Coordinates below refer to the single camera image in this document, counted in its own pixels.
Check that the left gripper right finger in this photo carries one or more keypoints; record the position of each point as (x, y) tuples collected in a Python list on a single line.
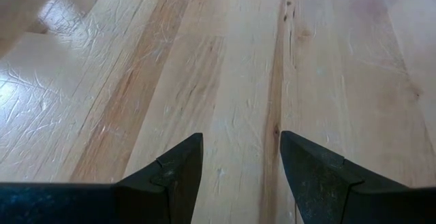
[(340, 200)]

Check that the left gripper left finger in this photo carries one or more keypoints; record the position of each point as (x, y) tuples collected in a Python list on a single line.
[(102, 203)]

